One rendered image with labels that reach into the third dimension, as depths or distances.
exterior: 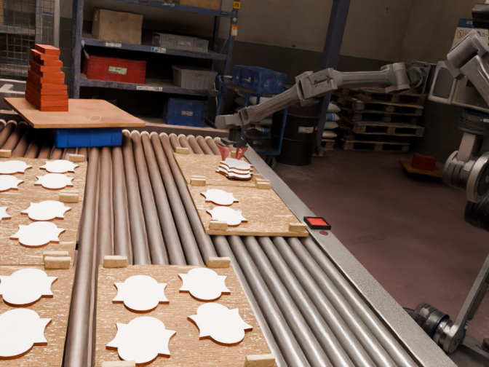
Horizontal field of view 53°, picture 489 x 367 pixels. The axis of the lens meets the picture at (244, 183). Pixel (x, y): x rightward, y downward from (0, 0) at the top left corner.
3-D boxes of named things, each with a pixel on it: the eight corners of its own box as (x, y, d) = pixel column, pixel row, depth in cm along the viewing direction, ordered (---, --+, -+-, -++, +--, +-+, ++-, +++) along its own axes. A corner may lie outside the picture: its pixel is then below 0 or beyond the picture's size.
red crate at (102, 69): (137, 79, 616) (139, 56, 607) (145, 85, 577) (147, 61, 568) (83, 73, 589) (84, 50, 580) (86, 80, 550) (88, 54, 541)
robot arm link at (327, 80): (327, 92, 160) (321, 63, 161) (302, 104, 172) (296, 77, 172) (415, 87, 185) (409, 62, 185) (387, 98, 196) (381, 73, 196)
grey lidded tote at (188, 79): (204, 86, 648) (207, 67, 640) (216, 91, 619) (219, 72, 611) (169, 83, 623) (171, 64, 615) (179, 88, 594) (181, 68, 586)
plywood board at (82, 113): (103, 103, 265) (103, 99, 265) (145, 126, 229) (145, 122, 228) (4, 101, 234) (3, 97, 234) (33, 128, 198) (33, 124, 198)
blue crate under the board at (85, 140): (97, 129, 251) (98, 109, 248) (123, 145, 229) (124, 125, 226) (35, 129, 232) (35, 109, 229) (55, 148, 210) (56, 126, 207)
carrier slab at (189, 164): (243, 159, 237) (244, 156, 237) (271, 190, 201) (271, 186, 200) (172, 155, 227) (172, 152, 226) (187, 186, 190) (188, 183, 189)
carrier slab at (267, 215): (271, 191, 199) (271, 188, 198) (308, 237, 162) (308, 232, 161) (186, 188, 189) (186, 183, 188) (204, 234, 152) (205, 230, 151)
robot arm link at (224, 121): (256, 127, 202) (252, 106, 202) (236, 127, 194) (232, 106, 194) (237, 133, 211) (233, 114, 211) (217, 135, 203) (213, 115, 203)
